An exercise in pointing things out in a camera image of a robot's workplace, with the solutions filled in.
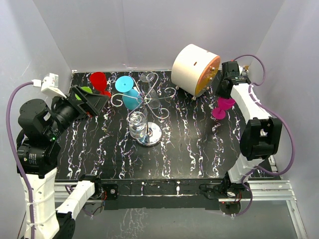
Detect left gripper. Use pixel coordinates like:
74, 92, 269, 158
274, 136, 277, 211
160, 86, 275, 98
46, 84, 109, 138

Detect green wine glass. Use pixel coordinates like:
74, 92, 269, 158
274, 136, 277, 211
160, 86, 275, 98
75, 86, 92, 100

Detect red wine glass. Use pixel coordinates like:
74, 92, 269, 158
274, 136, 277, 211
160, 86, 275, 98
89, 72, 112, 98

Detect pink wine glass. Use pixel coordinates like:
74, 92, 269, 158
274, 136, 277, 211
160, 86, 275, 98
212, 97, 235, 120

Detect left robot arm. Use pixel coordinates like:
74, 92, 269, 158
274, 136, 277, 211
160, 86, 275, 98
16, 86, 109, 239

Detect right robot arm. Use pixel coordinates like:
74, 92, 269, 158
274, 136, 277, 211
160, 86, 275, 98
212, 61, 282, 198

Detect cyan wine glass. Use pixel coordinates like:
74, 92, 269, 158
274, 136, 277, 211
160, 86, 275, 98
115, 76, 142, 110

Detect clear tumbler glass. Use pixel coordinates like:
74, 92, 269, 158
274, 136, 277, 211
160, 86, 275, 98
129, 112, 147, 139

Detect chrome wine glass rack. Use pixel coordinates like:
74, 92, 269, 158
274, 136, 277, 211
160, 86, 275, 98
111, 76, 176, 147

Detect clear champagne flute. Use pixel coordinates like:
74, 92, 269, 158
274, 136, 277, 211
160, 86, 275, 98
140, 71, 160, 110

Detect white cylindrical stool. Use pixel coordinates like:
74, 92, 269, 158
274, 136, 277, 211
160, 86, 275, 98
171, 44, 221, 100

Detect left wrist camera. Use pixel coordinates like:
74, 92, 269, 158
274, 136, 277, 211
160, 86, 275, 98
41, 73, 67, 98

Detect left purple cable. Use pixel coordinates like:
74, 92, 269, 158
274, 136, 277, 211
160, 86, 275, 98
5, 80, 43, 239

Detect black base frame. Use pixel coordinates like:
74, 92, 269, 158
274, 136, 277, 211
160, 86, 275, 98
89, 179, 250, 214

